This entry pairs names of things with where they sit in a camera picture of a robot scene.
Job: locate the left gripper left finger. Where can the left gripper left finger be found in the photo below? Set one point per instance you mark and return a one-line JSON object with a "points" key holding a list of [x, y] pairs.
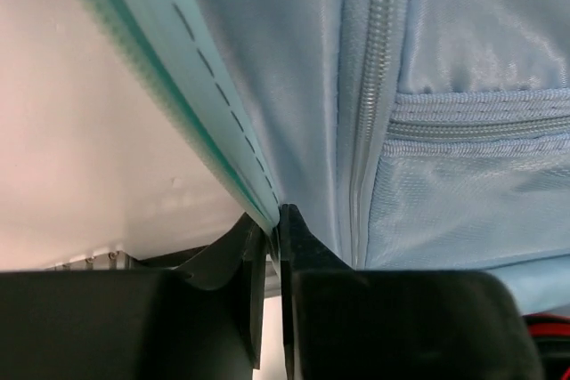
{"points": [[201, 320]]}

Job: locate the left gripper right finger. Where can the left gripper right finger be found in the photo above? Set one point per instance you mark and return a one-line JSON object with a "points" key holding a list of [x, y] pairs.
{"points": [[342, 323]]}

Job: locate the light blue hard-shell suitcase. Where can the light blue hard-shell suitcase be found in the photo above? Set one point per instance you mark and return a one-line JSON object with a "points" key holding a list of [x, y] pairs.
{"points": [[411, 134]]}

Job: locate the red black headphones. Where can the red black headphones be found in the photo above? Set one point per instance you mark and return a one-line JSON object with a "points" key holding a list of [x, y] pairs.
{"points": [[550, 334]]}

